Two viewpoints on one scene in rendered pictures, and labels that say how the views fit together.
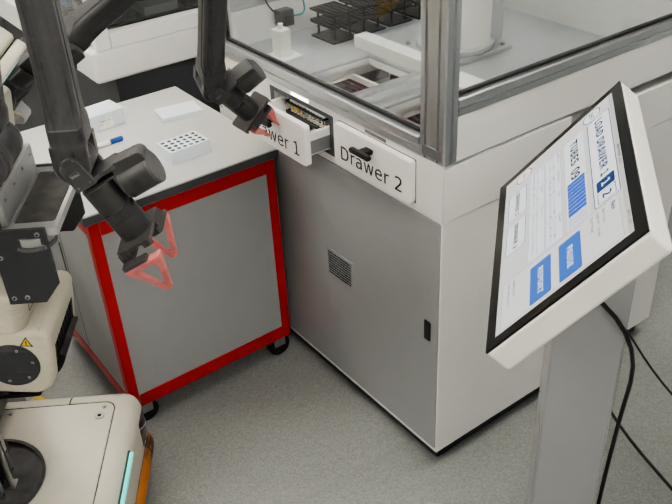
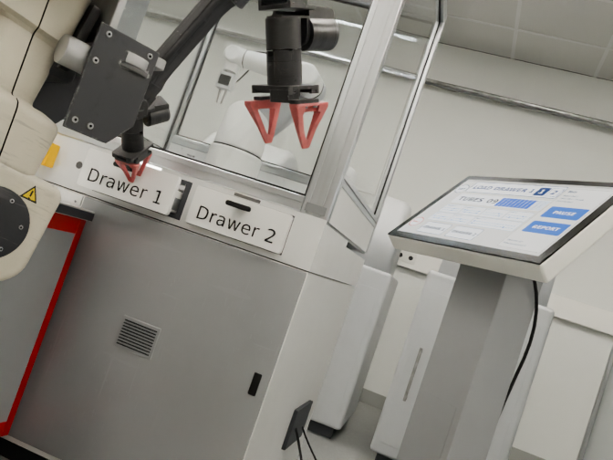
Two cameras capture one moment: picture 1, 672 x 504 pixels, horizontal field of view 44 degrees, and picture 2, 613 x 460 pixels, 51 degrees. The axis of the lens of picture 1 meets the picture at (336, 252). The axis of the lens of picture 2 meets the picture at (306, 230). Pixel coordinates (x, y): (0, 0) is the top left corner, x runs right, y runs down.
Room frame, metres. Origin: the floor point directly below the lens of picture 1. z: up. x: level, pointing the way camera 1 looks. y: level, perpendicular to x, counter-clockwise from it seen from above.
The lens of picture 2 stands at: (0.33, 0.93, 0.81)
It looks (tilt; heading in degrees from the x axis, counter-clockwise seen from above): 3 degrees up; 319
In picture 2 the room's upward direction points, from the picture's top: 19 degrees clockwise
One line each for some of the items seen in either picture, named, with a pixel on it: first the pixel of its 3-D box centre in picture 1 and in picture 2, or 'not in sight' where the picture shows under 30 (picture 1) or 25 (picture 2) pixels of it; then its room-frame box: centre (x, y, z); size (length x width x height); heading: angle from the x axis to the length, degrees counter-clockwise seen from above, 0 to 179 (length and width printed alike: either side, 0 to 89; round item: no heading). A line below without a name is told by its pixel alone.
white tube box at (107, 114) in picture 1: (99, 117); not in sight; (2.34, 0.69, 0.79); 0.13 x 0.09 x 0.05; 130
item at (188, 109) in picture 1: (178, 111); not in sight; (2.39, 0.46, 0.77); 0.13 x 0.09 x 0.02; 117
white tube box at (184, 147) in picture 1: (183, 147); not in sight; (2.11, 0.41, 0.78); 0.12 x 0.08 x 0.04; 127
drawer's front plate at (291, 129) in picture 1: (276, 128); (128, 181); (2.00, 0.14, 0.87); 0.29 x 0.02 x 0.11; 35
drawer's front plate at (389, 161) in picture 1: (372, 161); (238, 219); (1.78, -0.10, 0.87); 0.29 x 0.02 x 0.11; 35
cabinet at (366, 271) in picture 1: (440, 218); (168, 341); (2.28, -0.34, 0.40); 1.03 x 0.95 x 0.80; 35
